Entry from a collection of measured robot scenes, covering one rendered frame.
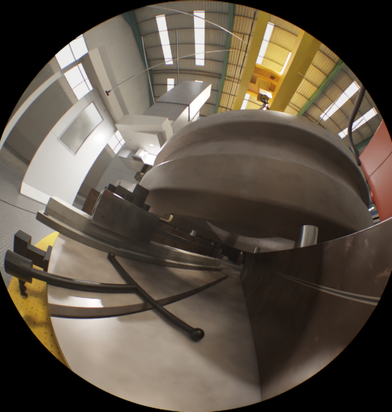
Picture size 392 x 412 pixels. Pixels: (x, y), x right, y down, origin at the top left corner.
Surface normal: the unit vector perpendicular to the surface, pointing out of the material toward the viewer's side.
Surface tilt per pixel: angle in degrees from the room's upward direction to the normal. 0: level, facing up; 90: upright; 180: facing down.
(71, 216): 72
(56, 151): 90
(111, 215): 90
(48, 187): 90
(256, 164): 90
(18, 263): 40
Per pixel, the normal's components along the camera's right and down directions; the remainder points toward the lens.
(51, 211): 0.72, 0.08
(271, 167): -0.34, -0.38
